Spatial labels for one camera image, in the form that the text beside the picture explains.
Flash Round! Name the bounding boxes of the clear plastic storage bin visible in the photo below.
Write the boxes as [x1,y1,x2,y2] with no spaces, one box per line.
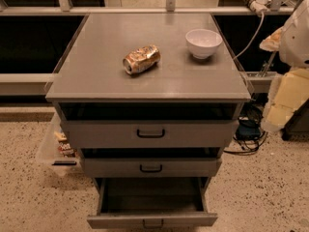
[36,114,81,176]

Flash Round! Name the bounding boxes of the metal rail frame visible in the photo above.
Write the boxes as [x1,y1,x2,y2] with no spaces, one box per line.
[0,0,309,97]

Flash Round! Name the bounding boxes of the grey top drawer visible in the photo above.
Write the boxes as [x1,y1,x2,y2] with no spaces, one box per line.
[60,101,240,149]

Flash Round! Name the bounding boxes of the grey drawer cabinet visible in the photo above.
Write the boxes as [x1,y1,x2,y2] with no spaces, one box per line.
[46,14,250,186]

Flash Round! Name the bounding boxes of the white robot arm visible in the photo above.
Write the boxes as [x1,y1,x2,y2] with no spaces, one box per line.
[259,0,309,132]

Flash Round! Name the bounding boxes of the grey drawer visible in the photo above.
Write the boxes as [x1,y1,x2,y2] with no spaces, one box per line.
[81,148,222,178]
[87,177,217,229]
[60,101,240,149]

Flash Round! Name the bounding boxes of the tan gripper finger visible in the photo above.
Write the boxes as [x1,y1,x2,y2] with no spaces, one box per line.
[259,28,282,52]

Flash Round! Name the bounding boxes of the snack packet in bin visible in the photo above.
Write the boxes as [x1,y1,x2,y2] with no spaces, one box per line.
[54,131,76,158]

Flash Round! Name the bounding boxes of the white power cable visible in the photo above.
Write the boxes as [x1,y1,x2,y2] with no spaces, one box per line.
[233,11,266,62]

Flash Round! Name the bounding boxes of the grey bottom drawer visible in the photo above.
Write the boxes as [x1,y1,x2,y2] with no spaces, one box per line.
[87,177,217,229]

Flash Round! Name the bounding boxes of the white power strip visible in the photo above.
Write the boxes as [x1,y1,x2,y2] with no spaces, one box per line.
[242,0,270,15]

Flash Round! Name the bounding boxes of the white ceramic bowl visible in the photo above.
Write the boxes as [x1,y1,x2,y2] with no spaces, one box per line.
[185,29,223,59]

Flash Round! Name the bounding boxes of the grey middle drawer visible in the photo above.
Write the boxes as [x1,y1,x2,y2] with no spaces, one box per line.
[81,148,222,178]

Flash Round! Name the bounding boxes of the crushed orange soda can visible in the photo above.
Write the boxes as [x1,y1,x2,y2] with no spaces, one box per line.
[123,44,161,74]

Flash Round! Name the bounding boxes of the blue box on floor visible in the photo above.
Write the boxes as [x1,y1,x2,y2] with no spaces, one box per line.
[236,120,261,140]

